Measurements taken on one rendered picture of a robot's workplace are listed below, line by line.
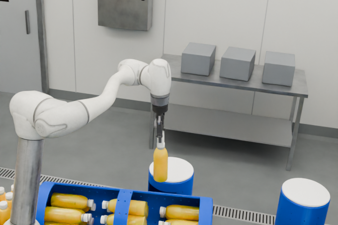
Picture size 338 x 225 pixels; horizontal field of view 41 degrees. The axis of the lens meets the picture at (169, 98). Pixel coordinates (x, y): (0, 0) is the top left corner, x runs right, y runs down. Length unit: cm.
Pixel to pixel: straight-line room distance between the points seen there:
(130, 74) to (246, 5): 330
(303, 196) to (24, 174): 163
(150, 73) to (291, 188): 125
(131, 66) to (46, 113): 57
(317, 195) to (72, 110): 167
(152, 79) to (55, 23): 395
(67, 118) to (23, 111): 19
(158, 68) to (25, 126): 62
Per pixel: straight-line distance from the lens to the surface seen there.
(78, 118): 170
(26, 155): 185
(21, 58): 623
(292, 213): 280
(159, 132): 214
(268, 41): 533
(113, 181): 456
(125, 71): 208
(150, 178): 284
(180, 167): 289
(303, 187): 289
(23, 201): 193
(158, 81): 202
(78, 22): 576
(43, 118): 166
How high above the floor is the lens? 261
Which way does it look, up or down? 24 degrees down
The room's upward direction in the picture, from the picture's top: 3 degrees clockwise
